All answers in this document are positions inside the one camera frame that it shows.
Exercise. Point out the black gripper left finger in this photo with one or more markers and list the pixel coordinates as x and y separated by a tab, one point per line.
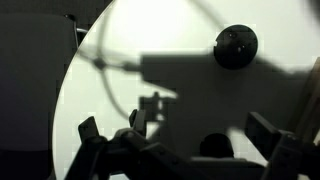
87	164

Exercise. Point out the grey chair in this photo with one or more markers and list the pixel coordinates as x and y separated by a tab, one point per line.
35	53

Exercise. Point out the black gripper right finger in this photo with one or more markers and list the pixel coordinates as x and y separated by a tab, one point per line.
288	156

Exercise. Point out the flat black round knob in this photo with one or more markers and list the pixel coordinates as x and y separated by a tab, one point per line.
236	47

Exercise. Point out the small black knob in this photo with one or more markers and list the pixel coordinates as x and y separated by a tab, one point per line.
216	145

